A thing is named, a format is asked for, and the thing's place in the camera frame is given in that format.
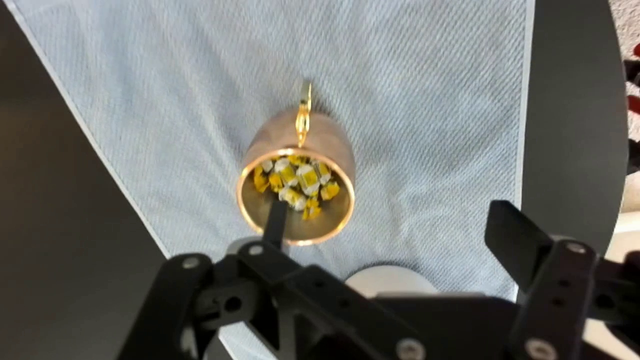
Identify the white bowl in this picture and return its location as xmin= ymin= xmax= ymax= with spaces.
xmin=344 ymin=261 xmax=439 ymax=299

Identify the copper cup with handle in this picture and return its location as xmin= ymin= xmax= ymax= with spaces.
xmin=236 ymin=78 xmax=357 ymax=248

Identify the light blue towel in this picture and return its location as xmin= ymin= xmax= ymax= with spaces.
xmin=2 ymin=0 xmax=538 ymax=360

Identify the yellow white popcorn pile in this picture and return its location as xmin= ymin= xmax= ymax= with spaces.
xmin=250 ymin=154 xmax=344 ymax=223

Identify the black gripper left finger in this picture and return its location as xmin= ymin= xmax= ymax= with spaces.
xmin=116 ymin=198 xmax=428 ymax=360

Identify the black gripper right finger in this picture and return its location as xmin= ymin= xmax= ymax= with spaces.
xmin=484 ymin=198 xmax=640 ymax=360

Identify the round black table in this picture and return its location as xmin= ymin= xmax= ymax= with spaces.
xmin=0 ymin=0 xmax=632 ymax=360

